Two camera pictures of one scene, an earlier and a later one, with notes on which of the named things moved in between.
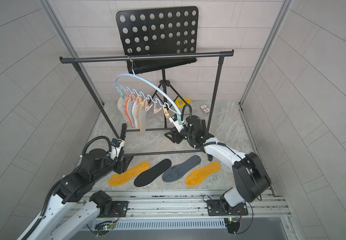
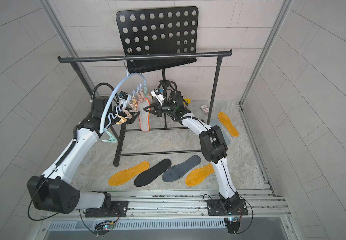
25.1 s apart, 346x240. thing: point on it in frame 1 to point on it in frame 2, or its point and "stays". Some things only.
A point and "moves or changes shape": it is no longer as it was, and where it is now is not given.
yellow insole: (117, 179) stays
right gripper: (176, 134) to (161, 110)
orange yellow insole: (197, 176) stays
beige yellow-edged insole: (142, 115) to (226, 121)
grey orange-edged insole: (129, 108) to (144, 115)
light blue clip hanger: (139, 96) moves or changes shape
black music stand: (159, 31) stays
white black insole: (151, 174) stays
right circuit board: (233, 224) stays
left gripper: (123, 165) to (131, 120)
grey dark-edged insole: (176, 172) stays
